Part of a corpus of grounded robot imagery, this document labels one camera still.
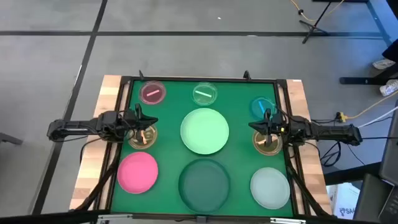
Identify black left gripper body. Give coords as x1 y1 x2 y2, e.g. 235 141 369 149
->
123 103 144 146

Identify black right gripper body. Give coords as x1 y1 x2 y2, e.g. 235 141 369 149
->
263 108 289 147

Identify amber transparent small dish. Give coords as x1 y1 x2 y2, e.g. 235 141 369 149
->
127 123 159 151
252 129 284 156

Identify blue transparent small dish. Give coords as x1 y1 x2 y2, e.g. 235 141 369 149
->
248 96 277 122

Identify pink transparent small dish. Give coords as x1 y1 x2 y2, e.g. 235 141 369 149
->
138 80 167 105

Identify pink plastic plate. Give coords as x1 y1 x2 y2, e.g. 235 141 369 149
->
116 151 159 195

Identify pale grey-green plastic plate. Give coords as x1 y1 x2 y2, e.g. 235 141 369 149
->
249 167 291 210

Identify large dark green plate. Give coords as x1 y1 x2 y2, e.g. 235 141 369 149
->
178 157 231 215

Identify green table mat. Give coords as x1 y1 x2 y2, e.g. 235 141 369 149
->
110 79 295 218

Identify large light green plate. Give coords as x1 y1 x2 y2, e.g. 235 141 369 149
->
180 108 230 156

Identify clear green small dish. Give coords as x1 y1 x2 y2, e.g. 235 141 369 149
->
192 82 218 106

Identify white cardboard box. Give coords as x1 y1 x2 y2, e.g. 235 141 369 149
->
326 182 361 219

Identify black tripod stand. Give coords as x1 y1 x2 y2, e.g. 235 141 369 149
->
298 0 334 45

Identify grey laptop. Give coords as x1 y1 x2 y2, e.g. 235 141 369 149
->
377 99 398 224

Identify dark grey box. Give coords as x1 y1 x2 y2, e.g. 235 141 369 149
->
353 172 393 224

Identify person's white shoe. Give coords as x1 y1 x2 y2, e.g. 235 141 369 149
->
379 79 398 97
372 58 396 70

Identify grey chair leg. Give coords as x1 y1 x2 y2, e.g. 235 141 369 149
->
0 132 24 146

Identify black rig beam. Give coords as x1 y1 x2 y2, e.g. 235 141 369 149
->
0 208 398 224

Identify person's leg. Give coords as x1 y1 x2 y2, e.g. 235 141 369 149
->
381 37 398 62

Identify black floor cables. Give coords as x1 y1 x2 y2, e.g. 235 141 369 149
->
310 118 398 168

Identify yellow cable with plug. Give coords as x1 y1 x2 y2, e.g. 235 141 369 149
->
336 90 398 123

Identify black aluminium table frame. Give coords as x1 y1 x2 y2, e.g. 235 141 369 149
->
70 70 335 218

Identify white floor cable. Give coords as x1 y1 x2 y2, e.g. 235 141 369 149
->
357 106 398 129

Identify yellow floor cable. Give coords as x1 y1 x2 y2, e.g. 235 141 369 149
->
290 0 346 22

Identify blue desk frame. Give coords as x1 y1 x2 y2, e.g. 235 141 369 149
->
312 0 394 47

